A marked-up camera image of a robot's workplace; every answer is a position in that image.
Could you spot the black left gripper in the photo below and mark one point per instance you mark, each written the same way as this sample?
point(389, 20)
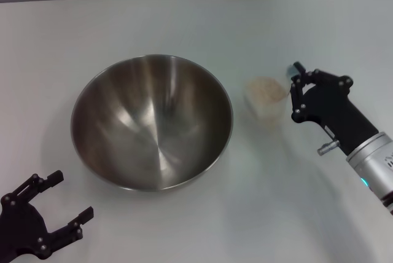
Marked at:
point(21, 226)

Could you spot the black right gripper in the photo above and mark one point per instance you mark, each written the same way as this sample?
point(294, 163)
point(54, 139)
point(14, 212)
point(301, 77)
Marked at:
point(331, 106)

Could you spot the clear plastic measuring cup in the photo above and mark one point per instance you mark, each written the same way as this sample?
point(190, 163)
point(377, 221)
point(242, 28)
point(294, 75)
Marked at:
point(267, 103)

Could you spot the stainless steel mixing bowl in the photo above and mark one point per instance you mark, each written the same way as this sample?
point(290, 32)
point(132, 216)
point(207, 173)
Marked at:
point(150, 124)

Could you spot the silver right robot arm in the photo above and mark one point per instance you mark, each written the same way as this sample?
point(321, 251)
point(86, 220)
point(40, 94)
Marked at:
point(373, 164)

